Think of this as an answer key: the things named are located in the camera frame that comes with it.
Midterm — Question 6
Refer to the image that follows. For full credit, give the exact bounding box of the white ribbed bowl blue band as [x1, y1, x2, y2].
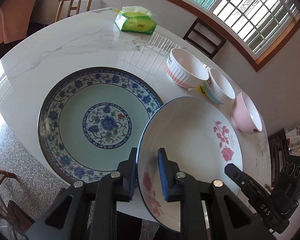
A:
[203, 68, 236, 105]

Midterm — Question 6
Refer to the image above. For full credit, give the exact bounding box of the large barred window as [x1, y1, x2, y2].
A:
[167, 0, 300, 72]

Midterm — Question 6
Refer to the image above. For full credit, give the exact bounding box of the blue floral plate on table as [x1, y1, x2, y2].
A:
[38, 67, 163, 183]

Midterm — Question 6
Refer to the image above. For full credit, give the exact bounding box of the dark wooden cabinet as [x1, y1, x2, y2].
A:
[268, 129, 289, 187]

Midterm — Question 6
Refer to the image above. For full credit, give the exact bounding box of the yellow warning sticker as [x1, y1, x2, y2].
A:
[197, 84, 208, 98]

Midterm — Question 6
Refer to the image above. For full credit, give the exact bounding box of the green tissue pack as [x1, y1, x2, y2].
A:
[115, 6, 157, 35]

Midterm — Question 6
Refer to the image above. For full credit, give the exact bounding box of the dark wooden chair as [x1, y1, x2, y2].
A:
[183, 18, 227, 59]

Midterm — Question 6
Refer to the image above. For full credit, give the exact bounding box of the white ribbed bowl pink band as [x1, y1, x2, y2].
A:
[166, 48, 209, 89]

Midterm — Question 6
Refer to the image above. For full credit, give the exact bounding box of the light wooden chair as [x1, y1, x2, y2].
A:
[55, 0, 94, 22]

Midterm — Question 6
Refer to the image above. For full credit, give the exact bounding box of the white plate with pink rose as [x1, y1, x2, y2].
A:
[137, 96, 243, 232]

